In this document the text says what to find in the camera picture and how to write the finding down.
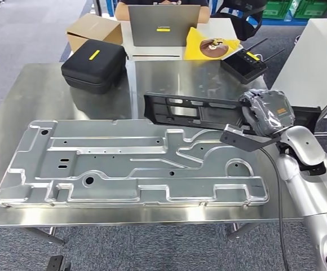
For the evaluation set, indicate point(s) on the black zip case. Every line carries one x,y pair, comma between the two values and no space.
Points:
96,69

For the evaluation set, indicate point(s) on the brown cardboard box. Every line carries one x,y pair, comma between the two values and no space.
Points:
93,28

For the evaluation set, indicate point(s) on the yellow bag with brown bear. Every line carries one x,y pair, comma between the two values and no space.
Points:
194,48

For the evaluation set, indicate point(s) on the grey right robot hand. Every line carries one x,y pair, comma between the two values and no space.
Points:
270,112

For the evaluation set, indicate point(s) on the silver metal panel part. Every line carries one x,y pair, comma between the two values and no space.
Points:
110,187

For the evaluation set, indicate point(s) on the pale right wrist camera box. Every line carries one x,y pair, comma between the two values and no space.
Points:
242,140

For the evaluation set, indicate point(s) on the person's right forearm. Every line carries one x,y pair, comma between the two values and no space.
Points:
121,12

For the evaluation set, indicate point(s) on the green plastic crate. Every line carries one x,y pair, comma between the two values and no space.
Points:
312,8
276,9

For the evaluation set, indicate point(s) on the white cabinet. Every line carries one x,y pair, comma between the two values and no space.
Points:
307,67

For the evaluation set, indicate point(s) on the black remote controller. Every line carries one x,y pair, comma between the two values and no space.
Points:
242,67

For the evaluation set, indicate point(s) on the black plastic bracket part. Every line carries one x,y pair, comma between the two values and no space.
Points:
209,112

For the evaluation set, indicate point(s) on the person's left forearm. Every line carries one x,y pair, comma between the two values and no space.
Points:
204,15

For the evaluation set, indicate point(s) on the person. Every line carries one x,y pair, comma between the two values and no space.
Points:
121,11

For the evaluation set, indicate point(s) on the black office chair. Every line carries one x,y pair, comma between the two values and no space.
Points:
245,26

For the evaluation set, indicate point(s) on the black robot foot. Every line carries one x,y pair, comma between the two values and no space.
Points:
56,263

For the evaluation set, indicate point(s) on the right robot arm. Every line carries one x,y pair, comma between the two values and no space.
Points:
315,194

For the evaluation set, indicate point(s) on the blue storage rack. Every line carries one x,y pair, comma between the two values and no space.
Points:
282,22

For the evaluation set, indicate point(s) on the grey laptop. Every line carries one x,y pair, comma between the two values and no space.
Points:
163,22

